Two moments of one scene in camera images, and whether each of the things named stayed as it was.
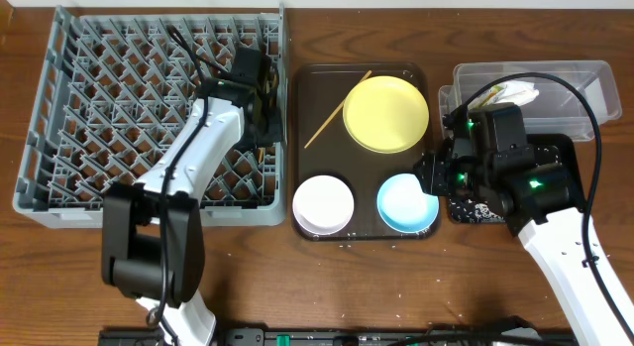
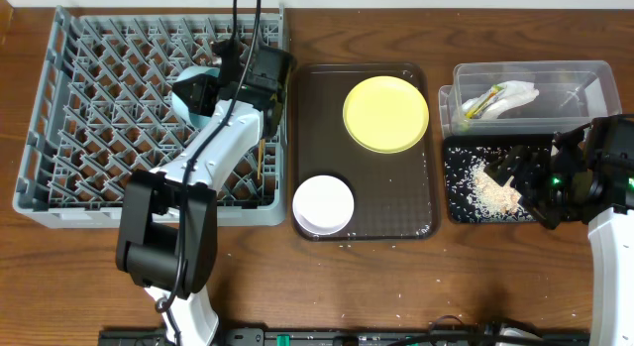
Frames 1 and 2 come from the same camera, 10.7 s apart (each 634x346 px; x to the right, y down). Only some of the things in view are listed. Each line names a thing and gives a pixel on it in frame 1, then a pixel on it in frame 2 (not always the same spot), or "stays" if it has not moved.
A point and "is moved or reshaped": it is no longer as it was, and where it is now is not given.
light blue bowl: x=404 y=206 → x=192 y=120
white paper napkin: x=518 y=92 stays
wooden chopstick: x=261 y=151 is moved or reshaped
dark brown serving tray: x=322 y=146 stays
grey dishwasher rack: x=109 y=89 stays
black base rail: x=310 y=337 stays
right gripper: x=434 y=182 → x=512 y=162
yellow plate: x=385 y=114 stays
